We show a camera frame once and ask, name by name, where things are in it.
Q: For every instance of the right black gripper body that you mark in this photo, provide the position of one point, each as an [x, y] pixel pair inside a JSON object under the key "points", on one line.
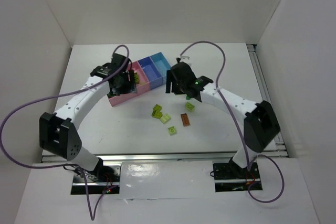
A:
{"points": [[172, 83]]}

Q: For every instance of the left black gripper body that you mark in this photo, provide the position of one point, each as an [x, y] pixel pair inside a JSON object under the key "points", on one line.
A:
{"points": [[126, 85]]}

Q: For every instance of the lime long lego brick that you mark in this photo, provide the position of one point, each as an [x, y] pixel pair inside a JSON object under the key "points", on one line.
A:
{"points": [[136, 78]]}

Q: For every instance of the brown orange lego brick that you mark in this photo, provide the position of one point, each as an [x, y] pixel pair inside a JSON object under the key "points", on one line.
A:
{"points": [[185, 120]]}

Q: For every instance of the pale yellow lego brick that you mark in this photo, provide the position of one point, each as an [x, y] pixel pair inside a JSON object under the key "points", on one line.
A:
{"points": [[165, 118]]}

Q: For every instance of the pale lime lego bottom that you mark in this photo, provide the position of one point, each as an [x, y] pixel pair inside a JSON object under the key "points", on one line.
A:
{"points": [[172, 130]]}

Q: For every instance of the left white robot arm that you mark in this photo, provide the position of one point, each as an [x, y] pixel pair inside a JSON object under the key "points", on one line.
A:
{"points": [[58, 131]]}

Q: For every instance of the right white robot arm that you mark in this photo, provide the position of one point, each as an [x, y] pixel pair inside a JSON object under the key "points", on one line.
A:
{"points": [[258, 120]]}

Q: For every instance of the light blue container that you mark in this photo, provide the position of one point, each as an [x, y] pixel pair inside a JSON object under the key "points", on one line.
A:
{"points": [[161, 64]]}

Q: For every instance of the purple-blue container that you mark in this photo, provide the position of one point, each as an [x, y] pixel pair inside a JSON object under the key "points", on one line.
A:
{"points": [[153, 75]]}

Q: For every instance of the large pink container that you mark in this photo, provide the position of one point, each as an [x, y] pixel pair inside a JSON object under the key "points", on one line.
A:
{"points": [[118, 99]]}

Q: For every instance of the small pink container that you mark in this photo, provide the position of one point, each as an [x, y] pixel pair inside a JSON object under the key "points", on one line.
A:
{"points": [[143, 84]]}

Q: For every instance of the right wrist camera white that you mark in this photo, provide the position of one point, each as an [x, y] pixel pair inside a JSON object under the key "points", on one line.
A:
{"points": [[185, 59]]}

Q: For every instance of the aluminium right rail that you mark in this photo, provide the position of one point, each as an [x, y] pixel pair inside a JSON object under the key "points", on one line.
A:
{"points": [[279, 143]]}

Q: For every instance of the aluminium rail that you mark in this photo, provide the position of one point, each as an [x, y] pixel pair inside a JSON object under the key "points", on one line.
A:
{"points": [[279, 143], [165, 157]]}

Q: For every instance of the aluminium front rail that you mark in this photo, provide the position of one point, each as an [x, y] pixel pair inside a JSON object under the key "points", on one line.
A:
{"points": [[165, 157]]}

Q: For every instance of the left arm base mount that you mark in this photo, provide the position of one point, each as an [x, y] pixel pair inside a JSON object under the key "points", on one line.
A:
{"points": [[108, 181]]}

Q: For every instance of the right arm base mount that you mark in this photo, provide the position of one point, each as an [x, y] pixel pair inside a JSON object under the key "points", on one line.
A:
{"points": [[229, 179]]}

